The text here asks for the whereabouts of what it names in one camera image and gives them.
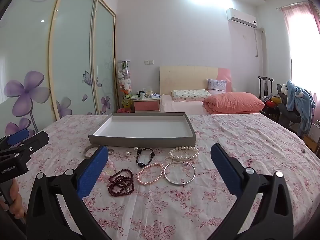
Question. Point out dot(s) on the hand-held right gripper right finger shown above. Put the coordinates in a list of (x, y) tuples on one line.
[(225, 165)]

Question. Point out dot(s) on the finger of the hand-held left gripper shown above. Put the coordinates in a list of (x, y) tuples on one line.
[(17, 135), (37, 140)]

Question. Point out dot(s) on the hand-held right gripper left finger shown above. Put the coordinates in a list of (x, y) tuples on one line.
[(92, 170)]

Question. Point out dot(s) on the grey metal cuff bangle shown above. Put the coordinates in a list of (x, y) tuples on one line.
[(87, 153)]

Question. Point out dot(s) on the thin silver bangle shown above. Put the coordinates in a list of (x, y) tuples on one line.
[(166, 177)]

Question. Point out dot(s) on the grey shallow tray box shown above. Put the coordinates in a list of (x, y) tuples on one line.
[(145, 127)]

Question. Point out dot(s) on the person's left hand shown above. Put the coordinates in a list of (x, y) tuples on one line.
[(16, 202)]

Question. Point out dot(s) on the coral folded quilt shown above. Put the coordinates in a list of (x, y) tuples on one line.
[(232, 102)]

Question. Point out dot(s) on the pink floral tablecloth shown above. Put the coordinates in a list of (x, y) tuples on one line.
[(175, 210)]

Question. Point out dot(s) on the red lined waste basket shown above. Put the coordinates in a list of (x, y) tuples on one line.
[(124, 110)]

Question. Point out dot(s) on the bed with pink sheet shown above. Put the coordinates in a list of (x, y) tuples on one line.
[(182, 106)]

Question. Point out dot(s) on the patterned flat pillow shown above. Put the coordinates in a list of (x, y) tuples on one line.
[(190, 95)]

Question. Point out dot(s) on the lilac pillow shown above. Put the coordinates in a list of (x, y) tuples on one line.
[(216, 86)]

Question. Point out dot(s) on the grey chair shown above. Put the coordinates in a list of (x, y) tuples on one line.
[(282, 110)]

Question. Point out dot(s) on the red and yellow toys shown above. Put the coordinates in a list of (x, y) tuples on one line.
[(273, 101)]

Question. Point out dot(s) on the pink and beige nightstand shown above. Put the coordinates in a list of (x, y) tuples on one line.
[(146, 105)]

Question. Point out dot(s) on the dark wooden chair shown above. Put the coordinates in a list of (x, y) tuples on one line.
[(265, 85)]

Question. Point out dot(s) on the white mug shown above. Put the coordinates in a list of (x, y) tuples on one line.
[(142, 95)]

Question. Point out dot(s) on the floral sliding door wardrobe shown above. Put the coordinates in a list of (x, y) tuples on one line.
[(72, 55)]

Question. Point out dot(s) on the beige and pink headboard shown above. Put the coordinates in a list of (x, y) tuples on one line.
[(185, 78)]

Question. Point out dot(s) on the blue cloth bundle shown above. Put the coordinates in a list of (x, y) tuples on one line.
[(154, 96)]

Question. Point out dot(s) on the light blue garment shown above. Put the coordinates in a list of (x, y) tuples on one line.
[(297, 97)]

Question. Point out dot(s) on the air conditioner pipe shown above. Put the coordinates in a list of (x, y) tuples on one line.
[(256, 42)]

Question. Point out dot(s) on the pink curtain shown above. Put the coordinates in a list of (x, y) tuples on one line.
[(287, 30)]

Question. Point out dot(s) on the wall switch plate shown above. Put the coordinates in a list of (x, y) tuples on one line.
[(149, 62)]

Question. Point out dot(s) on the white wall air conditioner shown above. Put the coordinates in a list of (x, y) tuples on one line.
[(241, 17)]

